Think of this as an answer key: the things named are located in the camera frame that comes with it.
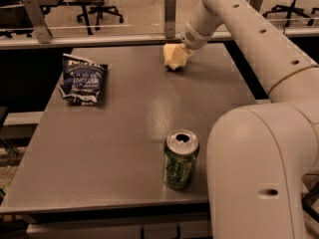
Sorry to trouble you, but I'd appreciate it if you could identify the dark desk in background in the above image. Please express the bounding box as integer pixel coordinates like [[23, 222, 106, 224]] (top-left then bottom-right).
[[0, 0, 98, 40]]

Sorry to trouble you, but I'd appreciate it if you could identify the metal railing bar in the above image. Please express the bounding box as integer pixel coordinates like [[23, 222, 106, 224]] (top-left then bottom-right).
[[0, 28, 319, 50]]

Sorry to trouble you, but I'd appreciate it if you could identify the right metal bracket post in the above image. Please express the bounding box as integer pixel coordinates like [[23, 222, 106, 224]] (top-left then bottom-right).
[[249, 0, 263, 12]]

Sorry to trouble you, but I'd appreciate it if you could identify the green soda can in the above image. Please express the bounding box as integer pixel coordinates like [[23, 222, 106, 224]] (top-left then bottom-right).
[[163, 128, 199, 190]]

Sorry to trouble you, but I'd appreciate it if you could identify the metal bracket post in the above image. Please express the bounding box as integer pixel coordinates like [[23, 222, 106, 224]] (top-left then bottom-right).
[[22, 0, 52, 44], [249, 0, 263, 12], [164, 0, 176, 39]]

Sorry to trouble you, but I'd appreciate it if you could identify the middle metal bracket post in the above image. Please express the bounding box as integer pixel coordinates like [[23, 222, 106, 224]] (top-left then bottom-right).
[[164, 0, 176, 39]]

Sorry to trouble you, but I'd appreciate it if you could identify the blue chip bag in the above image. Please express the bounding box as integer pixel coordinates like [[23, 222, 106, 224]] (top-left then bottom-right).
[[58, 54, 109, 106]]

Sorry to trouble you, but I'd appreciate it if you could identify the yellow sponge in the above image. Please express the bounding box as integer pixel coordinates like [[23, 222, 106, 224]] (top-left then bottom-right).
[[163, 44, 180, 70]]

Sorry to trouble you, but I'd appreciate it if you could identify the black office chair right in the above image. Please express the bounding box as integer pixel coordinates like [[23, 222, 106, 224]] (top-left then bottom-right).
[[262, 0, 319, 27]]

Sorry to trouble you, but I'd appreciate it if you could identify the left metal bracket post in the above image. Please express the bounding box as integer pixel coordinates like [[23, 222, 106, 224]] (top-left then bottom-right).
[[22, 0, 52, 44]]

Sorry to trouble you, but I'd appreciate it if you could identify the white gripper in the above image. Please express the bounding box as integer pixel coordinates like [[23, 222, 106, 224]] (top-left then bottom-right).
[[163, 22, 209, 70]]

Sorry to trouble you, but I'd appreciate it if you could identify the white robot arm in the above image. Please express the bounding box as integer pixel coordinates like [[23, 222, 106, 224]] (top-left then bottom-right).
[[163, 0, 319, 239]]

